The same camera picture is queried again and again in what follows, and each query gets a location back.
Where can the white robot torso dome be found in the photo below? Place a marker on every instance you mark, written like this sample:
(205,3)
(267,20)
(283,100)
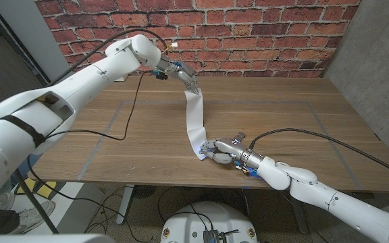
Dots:
(194,219)

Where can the grey electronics box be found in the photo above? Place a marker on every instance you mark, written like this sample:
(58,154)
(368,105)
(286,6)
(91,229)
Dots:
(213,237)

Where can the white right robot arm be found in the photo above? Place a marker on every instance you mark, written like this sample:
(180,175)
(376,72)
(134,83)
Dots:
(333,199)

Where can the black round floor fixture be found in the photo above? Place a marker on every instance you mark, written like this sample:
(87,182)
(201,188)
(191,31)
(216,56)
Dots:
(145,191)

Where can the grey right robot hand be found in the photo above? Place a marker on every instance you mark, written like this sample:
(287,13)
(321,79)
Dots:
(228,146)

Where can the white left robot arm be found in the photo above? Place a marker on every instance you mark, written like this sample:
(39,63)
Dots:
(79,84)

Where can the grey metal table leg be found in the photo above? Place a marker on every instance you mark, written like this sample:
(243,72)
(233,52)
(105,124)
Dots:
(301,217)
(124,206)

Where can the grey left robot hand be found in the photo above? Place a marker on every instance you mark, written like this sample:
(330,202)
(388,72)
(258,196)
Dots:
(181,72)

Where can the yellow and black floor object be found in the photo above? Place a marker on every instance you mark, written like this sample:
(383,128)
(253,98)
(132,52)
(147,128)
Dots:
(42,189)

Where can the white receipt paper strip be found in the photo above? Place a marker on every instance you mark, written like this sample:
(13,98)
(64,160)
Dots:
(195,118)

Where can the white door frame pillar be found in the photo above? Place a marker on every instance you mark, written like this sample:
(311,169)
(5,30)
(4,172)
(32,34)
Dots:
(35,33)

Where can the red brick printed backdrop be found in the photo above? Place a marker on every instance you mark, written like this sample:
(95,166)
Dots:
(248,33)

